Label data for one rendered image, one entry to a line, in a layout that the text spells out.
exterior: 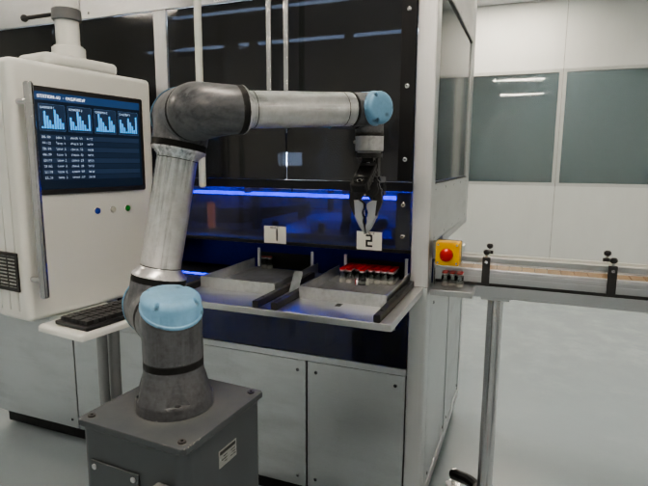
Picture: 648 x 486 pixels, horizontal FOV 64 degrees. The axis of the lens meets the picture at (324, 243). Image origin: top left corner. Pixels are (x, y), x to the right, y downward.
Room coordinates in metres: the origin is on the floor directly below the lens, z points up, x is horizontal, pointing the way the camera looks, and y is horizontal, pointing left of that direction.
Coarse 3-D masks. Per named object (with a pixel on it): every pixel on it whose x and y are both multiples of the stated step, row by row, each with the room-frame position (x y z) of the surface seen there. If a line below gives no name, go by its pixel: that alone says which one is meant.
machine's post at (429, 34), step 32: (416, 96) 1.61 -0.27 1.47; (416, 128) 1.61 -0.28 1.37; (416, 160) 1.60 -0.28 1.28; (416, 192) 1.60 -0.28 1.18; (416, 224) 1.60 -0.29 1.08; (416, 256) 1.60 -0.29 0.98; (416, 320) 1.60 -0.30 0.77; (416, 352) 1.60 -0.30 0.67; (416, 384) 1.59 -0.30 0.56; (416, 416) 1.59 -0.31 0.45; (416, 448) 1.59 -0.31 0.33; (416, 480) 1.59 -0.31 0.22
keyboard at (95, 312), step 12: (120, 300) 1.61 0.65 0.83; (84, 312) 1.47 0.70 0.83; (96, 312) 1.47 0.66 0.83; (108, 312) 1.47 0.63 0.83; (120, 312) 1.48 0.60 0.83; (60, 324) 1.42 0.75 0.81; (72, 324) 1.40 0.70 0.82; (84, 324) 1.39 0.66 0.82; (96, 324) 1.40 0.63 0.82; (108, 324) 1.43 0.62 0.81
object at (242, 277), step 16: (224, 272) 1.71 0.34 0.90; (240, 272) 1.80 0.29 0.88; (256, 272) 1.80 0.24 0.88; (272, 272) 1.80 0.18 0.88; (288, 272) 1.80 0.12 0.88; (304, 272) 1.69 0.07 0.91; (224, 288) 1.56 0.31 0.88; (240, 288) 1.53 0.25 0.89; (256, 288) 1.51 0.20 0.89; (272, 288) 1.49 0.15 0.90
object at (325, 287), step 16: (336, 272) 1.74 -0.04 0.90; (304, 288) 1.46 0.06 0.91; (320, 288) 1.44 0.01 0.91; (336, 288) 1.57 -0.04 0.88; (352, 288) 1.57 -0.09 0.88; (368, 288) 1.57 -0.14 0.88; (384, 288) 1.57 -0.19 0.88; (400, 288) 1.53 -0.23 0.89; (368, 304) 1.39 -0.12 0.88; (384, 304) 1.37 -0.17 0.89
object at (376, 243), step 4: (360, 232) 1.67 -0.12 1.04; (368, 232) 1.66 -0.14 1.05; (372, 232) 1.65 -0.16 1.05; (376, 232) 1.65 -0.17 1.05; (380, 232) 1.64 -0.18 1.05; (360, 236) 1.67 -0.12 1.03; (364, 236) 1.66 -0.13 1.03; (368, 236) 1.66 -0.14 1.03; (372, 236) 1.65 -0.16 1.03; (376, 236) 1.65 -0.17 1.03; (380, 236) 1.64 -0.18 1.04; (360, 240) 1.67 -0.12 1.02; (364, 240) 1.66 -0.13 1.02; (372, 240) 1.65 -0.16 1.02; (376, 240) 1.65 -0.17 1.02; (380, 240) 1.64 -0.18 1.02; (360, 244) 1.67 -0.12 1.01; (364, 244) 1.66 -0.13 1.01; (368, 244) 1.66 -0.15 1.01; (372, 244) 1.65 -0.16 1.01; (376, 244) 1.65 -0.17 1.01; (380, 244) 1.64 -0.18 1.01; (360, 248) 1.67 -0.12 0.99; (364, 248) 1.66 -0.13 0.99; (368, 248) 1.66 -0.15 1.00; (372, 248) 1.65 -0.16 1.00; (376, 248) 1.65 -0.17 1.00; (380, 248) 1.64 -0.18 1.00
